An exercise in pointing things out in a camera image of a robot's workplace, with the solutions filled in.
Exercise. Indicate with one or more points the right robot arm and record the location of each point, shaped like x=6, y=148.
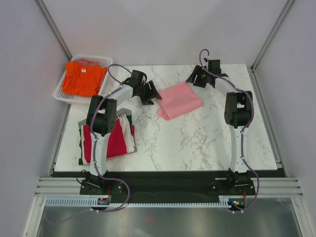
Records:
x=238, y=113

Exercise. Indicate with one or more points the orange t shirt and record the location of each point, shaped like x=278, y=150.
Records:
x=83, y=80

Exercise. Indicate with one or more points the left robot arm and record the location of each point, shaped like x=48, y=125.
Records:
x=102, y=112

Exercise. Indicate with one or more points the pink t shirt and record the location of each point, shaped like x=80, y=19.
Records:
x=177, y=100

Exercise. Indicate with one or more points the dark pink shirt in basket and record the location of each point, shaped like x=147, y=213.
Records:
x=86, y=62

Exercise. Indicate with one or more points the folded white t shirt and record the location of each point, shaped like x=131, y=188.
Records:
x=128, y=133

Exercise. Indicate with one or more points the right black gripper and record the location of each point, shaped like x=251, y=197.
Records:
x=197, y=70

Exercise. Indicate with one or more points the aluminium frame post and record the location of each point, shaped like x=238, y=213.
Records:
x=272, y=33
x=53, y=27

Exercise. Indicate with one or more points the white slotted cable duct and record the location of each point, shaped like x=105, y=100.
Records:
x=104, y=201

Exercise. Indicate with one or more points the left aluminium frame post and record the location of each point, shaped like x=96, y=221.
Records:
x=53, y=27

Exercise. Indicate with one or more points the right aluminium frame post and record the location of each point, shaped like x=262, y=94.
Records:
x=272, y=33

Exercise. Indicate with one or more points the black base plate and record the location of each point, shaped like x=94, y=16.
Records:
x=166, y=186

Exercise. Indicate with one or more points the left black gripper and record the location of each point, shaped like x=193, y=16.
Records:
x=152, y=93

